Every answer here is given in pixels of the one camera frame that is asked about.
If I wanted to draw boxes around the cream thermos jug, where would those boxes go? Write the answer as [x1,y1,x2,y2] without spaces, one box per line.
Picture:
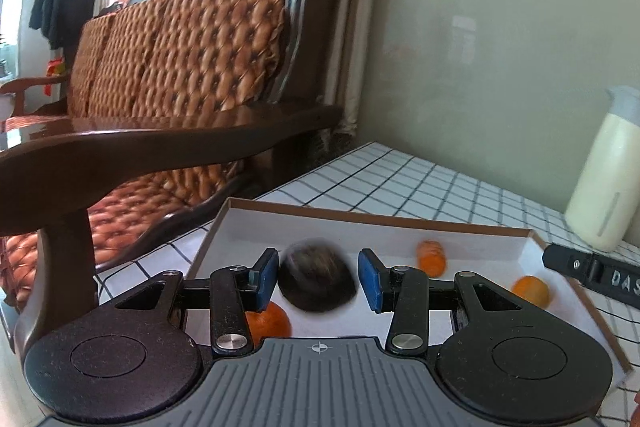
[565,85,640,253]

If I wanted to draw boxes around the white checkered tablecloth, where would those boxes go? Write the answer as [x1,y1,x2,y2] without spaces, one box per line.
[92,142,640,427]

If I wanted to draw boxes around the brown cardboard box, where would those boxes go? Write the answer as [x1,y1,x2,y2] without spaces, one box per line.
[185,198,633,400]

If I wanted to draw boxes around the orange tufted sofa cushion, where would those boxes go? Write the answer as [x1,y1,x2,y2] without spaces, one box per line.
[0,0,291,313]

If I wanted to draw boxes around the red item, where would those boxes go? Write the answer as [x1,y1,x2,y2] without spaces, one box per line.
[44,57,66,98]

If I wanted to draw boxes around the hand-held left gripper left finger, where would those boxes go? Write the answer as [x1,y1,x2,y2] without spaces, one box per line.
[112,248,280,355]

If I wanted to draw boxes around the orange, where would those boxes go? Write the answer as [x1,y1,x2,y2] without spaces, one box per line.
[511,275,551,309]
[244,301,292,343]

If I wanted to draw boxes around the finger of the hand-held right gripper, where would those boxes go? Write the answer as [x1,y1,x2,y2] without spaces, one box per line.
[542,243,640,303]

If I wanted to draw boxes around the dark mangosteen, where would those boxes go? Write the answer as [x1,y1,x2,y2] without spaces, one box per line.
[277,239,358,314]

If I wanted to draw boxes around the wooden armchair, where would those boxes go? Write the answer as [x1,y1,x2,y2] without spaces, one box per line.
[0,74,71,118]

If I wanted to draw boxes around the carrot piece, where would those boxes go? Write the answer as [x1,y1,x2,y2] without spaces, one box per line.
[416,240,447,278]

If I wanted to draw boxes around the dark wooden sofa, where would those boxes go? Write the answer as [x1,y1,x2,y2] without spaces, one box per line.
[0,0,346,358]

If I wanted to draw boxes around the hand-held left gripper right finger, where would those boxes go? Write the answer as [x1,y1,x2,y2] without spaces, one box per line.
[358,248,543,354]

